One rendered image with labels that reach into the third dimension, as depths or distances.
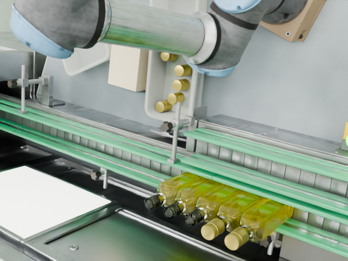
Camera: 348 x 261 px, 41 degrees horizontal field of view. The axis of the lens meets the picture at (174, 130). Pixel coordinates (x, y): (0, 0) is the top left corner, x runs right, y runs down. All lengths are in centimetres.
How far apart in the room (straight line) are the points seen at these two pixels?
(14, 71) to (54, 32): 110
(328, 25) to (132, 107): 70
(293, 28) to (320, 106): 22
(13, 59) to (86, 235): 89
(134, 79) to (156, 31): 58
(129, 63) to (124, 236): 56
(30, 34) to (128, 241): 61
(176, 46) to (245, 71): 42
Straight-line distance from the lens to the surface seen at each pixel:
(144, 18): 90
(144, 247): 118
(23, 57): 191
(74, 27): 81
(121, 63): 151
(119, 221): 129
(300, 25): 119
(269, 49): 131
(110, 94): 165
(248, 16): 103
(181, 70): 138
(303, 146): 117
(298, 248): 125
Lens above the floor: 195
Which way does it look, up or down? 53 degrees down
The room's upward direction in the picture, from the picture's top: 106 degrees counter-clockwise
